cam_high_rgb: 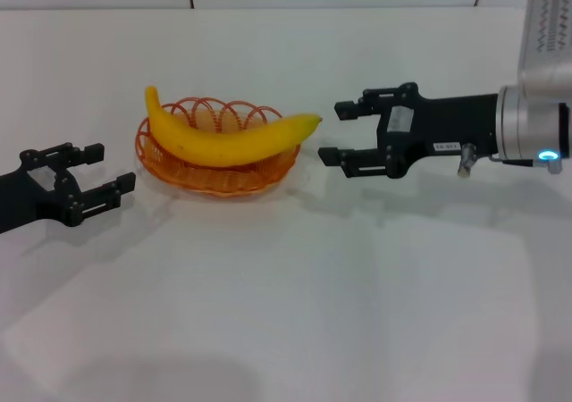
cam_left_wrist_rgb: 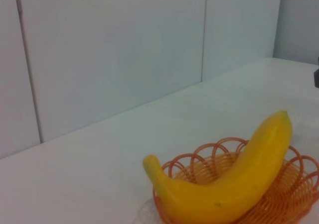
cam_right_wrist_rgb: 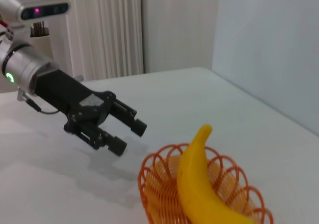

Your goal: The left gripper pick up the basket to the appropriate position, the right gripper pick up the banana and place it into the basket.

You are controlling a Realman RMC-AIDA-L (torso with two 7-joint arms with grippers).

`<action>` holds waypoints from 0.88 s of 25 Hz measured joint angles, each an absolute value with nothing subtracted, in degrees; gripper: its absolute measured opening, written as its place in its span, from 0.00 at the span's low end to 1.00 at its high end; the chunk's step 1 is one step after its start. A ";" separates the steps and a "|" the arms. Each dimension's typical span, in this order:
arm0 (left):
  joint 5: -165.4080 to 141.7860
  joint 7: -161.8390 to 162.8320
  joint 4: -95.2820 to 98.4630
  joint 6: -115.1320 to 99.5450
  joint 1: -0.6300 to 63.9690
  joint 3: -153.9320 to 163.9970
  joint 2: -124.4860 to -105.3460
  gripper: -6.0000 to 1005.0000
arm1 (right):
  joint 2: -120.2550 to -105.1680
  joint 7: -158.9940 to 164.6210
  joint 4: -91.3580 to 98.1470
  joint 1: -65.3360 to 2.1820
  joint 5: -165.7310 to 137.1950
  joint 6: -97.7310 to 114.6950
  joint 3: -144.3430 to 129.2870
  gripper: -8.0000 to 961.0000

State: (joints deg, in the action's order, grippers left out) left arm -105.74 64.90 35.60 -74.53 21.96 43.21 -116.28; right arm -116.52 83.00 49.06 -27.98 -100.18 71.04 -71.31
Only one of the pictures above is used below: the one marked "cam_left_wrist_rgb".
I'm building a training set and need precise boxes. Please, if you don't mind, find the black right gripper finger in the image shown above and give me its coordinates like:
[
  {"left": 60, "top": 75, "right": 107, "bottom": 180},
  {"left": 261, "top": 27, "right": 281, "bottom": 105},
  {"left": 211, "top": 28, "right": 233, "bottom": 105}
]
[{"left": 314, "top": 57, "right": 319, "bottom": 89}]

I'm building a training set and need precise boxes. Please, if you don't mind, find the orange plastic woven basket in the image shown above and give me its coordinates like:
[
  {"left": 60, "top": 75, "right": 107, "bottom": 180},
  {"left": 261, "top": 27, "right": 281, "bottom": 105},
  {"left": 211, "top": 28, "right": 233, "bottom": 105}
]
[{"left": 152, "top": 137, "right": 319, "bottom": 224}]

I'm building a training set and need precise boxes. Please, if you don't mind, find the yellow banana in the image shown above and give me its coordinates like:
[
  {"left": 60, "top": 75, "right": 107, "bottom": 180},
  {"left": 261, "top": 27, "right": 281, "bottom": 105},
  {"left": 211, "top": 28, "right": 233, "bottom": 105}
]
[{"left": 142, "top": 110, "right": 293, "bottom": 224}]

